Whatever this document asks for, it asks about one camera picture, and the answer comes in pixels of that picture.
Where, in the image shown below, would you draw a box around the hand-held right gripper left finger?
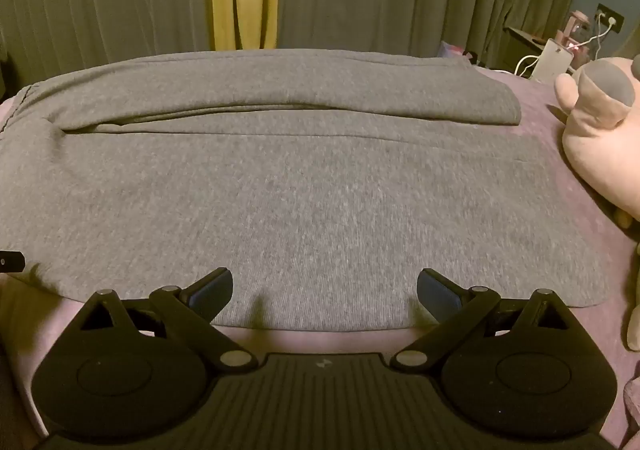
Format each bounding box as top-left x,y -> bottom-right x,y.
77,267 -> 256,372

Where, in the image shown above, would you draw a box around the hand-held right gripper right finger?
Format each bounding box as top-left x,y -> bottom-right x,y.
391,268 -> 573,372

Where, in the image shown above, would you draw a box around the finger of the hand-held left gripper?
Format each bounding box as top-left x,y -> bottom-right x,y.
0,252 -> 27,274

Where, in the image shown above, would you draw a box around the grey pants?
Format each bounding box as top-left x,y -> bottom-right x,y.
0,48 -> 612,331

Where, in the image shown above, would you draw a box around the pink fleece blanket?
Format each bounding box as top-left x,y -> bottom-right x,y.
0,64 -> 640,450

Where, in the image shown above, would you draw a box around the beige plush toy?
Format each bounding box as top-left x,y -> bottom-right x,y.
614,207 -> 640,352

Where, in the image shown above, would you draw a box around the pink plush toy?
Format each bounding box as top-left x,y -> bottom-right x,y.
554,56 -> 640,223

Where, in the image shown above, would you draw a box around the small colourful packet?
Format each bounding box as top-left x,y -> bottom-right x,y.
439,40 -> 482,66

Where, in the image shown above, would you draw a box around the white charger box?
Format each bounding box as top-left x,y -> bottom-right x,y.
531,38 -> 574,82

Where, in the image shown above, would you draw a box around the dark nightstand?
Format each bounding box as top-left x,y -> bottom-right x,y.
502,26 -> 551,73

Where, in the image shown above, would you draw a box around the black wall socket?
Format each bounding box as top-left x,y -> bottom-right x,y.
594,4 -> 626,34

